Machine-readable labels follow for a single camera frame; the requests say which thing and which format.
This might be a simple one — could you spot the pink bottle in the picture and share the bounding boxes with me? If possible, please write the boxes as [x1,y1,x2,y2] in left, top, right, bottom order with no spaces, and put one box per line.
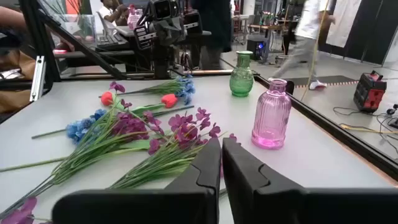
[126,3,141,31]

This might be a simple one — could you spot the black computer tower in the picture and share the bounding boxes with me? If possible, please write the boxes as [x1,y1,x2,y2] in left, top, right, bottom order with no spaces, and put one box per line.
[246,34,271,62]

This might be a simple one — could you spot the purple artificial flower bunch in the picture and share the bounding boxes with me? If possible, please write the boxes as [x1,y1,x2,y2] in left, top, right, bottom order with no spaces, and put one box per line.
[0,81,165,220]
[0,196,40,224]
[108,107,239,190]

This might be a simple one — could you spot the black partition panel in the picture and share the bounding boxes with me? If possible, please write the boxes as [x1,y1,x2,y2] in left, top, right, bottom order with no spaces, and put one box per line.
[320,0,398,66]

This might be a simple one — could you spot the silver aluminium bracket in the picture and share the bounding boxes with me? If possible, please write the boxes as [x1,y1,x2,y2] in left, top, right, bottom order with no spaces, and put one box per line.
[29,55,47,103]

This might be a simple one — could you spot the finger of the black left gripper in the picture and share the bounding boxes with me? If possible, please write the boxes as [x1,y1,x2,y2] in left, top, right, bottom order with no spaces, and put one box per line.
[154,20,170,48]
[169,18,185,47]

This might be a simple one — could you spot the brown bag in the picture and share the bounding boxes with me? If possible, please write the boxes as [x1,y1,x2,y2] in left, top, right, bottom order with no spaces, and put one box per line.
[0,49,37,113]

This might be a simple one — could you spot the white hanging cloth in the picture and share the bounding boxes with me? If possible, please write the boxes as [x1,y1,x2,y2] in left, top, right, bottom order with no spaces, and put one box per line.
[325,0,363,48]

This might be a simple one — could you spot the pink glass vase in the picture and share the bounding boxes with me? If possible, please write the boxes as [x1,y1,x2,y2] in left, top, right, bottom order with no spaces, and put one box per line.
[251,78,292,151]

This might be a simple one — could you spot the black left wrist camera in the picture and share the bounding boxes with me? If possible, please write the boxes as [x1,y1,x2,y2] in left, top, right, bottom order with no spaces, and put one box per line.
[149,0,183,21]

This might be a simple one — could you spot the blue artificial flower bunch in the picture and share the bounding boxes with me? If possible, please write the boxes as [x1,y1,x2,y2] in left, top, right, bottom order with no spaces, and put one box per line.
[65,105,196,146]
[98,74,197,106]

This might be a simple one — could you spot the black mat orange striped edge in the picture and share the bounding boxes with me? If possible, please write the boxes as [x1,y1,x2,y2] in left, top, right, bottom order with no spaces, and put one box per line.
[292,75,360,89]

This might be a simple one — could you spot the person's forearm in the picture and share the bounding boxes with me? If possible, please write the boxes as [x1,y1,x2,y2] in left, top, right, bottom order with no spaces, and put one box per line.
[0,6,27,32]

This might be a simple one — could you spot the red black power station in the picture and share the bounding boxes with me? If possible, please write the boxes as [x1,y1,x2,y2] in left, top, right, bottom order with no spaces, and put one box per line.
[353,70,388,113]

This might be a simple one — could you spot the black aluminium table frame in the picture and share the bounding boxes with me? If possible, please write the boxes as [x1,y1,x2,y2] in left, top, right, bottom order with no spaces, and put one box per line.
[0,0,398,182]

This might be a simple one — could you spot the person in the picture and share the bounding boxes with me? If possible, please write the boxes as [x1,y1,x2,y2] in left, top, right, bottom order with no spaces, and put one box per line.
[98,0,130,27]
[190,0,233,71]
[267,0,337,91]

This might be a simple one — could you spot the green glass vase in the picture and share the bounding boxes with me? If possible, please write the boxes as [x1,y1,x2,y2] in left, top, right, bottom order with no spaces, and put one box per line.
[229,50,255,98]

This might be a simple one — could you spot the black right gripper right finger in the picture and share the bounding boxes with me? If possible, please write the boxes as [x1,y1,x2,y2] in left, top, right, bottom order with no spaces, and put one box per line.
[222,137,398,224]

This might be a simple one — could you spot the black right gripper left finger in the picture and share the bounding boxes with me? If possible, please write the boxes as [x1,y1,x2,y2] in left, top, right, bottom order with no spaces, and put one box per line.
[52,137,222,224]

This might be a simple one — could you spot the yellow cable with plug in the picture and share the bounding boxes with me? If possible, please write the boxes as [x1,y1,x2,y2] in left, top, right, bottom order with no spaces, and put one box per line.
[338,123,398,135]

